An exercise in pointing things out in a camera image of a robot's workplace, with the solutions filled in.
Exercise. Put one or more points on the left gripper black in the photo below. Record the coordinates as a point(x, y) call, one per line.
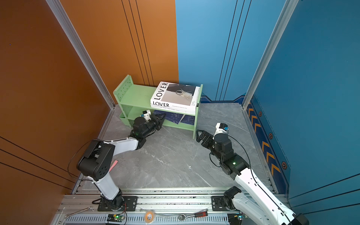
point(159, 123)

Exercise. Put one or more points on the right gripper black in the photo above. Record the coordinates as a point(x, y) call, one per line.
point(209, 138)

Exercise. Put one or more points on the blue book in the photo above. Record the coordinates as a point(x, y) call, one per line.
point(188, 119)
point(171, 116)

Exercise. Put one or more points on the white LOVER book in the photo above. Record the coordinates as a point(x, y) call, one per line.
point(176, 96)

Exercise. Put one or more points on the white book with brown pattern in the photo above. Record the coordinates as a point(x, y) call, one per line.
point(174, 110)

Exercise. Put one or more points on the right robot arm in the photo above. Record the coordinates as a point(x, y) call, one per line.
point(259, 204)

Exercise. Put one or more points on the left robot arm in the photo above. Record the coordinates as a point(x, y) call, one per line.
point(96, 161)

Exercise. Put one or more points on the green two-tier shelf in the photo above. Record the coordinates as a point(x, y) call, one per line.
point(133, 99)

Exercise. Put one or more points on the pink strip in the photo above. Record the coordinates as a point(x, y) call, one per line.
point(113, 164)

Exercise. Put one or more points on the small circuit board right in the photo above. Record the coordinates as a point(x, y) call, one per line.
point(235, 219)

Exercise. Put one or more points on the small circuit board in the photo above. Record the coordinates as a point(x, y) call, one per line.
point(116, 219)
point(235, 219)

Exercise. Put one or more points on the tape roll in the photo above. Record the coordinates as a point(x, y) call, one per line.
point(149, 217)

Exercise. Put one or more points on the small circuit board left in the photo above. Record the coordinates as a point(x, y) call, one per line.
point(116, 219)

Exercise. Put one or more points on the silver wrench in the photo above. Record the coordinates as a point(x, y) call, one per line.
point(79, 211)

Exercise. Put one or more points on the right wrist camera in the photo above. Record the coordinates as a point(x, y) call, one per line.
point(221, 128)

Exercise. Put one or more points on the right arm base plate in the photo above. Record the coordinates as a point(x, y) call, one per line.
point(221, 203)

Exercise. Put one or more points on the ratchet with red handle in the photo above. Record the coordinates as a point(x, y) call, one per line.
point(183, 217)

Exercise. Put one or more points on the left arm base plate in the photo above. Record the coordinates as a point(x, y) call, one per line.
point(128, 204)

